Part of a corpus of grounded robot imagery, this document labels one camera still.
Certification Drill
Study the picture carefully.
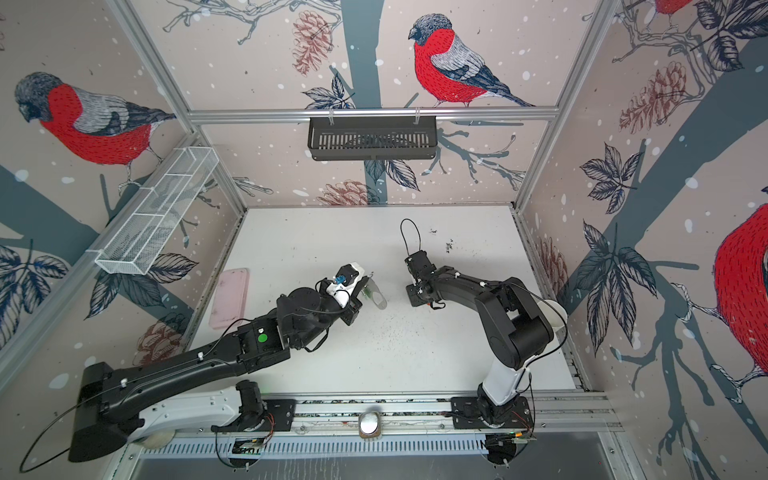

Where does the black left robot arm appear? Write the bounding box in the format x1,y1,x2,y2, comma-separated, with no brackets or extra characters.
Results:
68,276,369,463

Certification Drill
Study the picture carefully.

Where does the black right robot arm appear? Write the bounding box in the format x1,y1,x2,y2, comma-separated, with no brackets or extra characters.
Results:
405,250,567,428

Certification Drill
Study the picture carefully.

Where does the silver push button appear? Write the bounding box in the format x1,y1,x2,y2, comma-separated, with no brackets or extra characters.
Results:
358,410,382,440

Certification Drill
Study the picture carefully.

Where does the white mug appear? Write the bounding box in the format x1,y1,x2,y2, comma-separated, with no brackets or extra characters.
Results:
537,299,567,333

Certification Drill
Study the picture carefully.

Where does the black hanging basket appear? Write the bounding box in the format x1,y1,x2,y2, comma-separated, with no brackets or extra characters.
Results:
307,116,438,161

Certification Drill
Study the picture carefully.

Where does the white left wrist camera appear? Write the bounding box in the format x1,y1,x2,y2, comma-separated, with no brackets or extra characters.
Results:
324,262,368,309

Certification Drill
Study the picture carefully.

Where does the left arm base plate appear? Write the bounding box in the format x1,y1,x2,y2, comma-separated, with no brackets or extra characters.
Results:
211,399,297,433

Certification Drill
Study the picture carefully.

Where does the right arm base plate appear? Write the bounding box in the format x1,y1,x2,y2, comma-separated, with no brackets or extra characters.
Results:
447,396,534,430

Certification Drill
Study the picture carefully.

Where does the white wire mesh basket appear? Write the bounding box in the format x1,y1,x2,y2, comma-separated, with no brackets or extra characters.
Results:
95,146,219,275

